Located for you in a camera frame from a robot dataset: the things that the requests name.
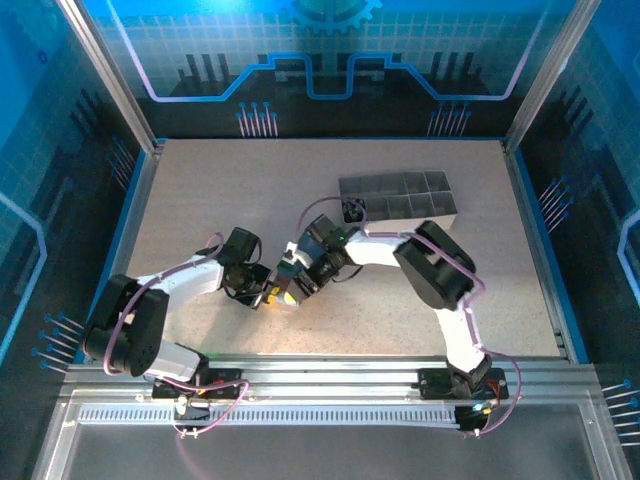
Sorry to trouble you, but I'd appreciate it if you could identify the grey compartment organiser box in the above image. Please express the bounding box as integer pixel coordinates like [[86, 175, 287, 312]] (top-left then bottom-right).
[[338, 169, 459, 236]]

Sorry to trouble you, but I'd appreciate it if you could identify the small black connector box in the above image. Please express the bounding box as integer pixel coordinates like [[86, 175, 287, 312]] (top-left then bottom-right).
[[455, 403, 494, 434]]

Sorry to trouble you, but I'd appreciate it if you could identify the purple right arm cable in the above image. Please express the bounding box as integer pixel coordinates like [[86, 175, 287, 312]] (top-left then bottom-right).
[[297, 196, 521, 439]]

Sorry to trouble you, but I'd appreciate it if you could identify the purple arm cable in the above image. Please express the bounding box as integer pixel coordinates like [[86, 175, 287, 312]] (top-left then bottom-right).
[[297, 196, 521, 439], [102, 232, 251, 441]]

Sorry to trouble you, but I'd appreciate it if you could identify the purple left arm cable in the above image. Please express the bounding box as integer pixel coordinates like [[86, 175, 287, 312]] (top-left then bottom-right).
[[102, 232, 251, 441]]

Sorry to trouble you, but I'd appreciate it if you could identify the aluminium mounting rail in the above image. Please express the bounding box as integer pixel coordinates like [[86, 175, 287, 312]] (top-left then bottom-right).
[[64, 353, 601, 410]]

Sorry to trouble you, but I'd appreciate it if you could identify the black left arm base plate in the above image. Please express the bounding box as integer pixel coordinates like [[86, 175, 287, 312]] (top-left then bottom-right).
[[149, 367, 256, 401]]

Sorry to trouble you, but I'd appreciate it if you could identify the white slotted cable duct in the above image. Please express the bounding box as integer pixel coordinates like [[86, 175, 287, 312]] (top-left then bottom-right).
[[77, 405, 461, 427]]

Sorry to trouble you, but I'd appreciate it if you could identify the aluminium side rail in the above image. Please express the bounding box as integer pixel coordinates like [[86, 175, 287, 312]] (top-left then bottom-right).
[[97, 139, 166, 351], [501, 139, 576, 360]]

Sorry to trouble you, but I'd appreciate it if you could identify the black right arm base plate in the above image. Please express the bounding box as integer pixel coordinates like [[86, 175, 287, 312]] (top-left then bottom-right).
[[418, 367, 510, 401]]

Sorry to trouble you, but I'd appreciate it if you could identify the aluminium frame post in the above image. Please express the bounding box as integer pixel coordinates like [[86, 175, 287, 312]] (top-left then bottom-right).
[[58, 0, 166, 154], [503, 0, 604, 151]]

